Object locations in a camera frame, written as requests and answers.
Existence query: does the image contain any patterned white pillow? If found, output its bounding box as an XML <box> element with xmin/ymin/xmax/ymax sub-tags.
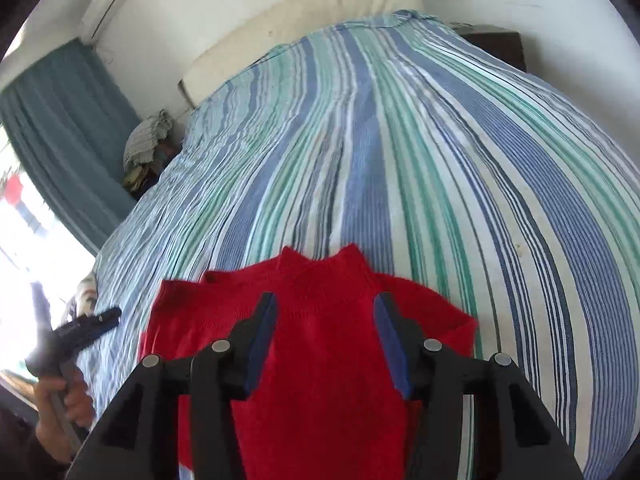
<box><xmin>61</xmin><ymin>272</ymin><xmax>98</xmax><ymax>324</ymax></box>

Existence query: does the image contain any dark left nightstand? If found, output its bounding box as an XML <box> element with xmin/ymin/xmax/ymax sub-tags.
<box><xmin>122</xmin><ymin>144</ymin><xmax>180</xmax><ymax>200</ymax></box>

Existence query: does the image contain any cream padded headboard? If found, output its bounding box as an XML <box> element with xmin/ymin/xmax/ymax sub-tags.
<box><xmin>178</xmin><ymin>0</ymin><xmax>424</xmax><ymax>108</ymax></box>

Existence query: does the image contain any red knit sweater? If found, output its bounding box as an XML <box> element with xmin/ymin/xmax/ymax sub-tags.
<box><xmin>140</xmin><ymin>245</ymin><xmax>476</xmax><ymax>479</ymax></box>

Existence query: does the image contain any striped folded clothes pile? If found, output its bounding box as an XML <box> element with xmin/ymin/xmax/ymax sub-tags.
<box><xmin>122</xmin><ymin>110</ymin><xmax>174</xmax><ymax>172</ymax></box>

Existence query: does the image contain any blue curtain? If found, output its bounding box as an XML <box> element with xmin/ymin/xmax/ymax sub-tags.
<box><xmin>1</xmin><ymin>40</ymin><xmax>140</xmax><ymax>254</ymax></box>

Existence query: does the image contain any dark wooden right nightstand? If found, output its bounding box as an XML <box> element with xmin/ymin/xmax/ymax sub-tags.
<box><xmin>449</xmin><ymin>22</ymin><xmax>528</xmax><ymax>73</ymax></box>

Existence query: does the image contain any left hand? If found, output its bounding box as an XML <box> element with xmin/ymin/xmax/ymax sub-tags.
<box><xmin>34</xmin><ymin>367</ymin><xmax>96</xmax><ymax>464</ymax></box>

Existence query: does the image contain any window with dark frame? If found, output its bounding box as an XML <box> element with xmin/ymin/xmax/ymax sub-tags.
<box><xmin>1</xmin><ymin>132</ymin><xmax>94</xmax><ymax>380</ymax></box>

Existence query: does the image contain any striped blue green bedspread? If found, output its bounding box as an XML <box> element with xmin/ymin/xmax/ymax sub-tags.
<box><xmin>79</xmin><ymin>11</ymin><xmax>639</xmax><ymax>479</ymax></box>

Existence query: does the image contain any white air conditioner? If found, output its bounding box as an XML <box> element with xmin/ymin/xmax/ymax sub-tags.
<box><xmin>78</xmin><ymin>0</ymin><xmax>125</xmax><ymax>46</ymax></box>

